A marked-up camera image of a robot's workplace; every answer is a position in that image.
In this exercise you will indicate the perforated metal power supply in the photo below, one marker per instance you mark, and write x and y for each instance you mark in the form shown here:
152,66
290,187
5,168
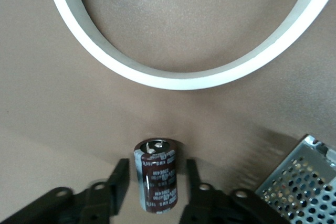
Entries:
296,182

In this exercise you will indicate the white semicircular plastic bracket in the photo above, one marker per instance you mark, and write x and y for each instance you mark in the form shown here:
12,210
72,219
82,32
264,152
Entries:
183,82

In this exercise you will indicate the brown table cover sheet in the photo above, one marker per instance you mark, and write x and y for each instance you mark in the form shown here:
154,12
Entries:
52,116

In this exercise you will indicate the short brown capacitor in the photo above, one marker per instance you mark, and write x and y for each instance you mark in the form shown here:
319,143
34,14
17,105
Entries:
157,176

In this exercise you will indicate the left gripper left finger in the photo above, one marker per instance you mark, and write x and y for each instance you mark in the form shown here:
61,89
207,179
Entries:
105,203

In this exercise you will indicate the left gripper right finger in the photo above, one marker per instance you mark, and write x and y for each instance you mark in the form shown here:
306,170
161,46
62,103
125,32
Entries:
210,208

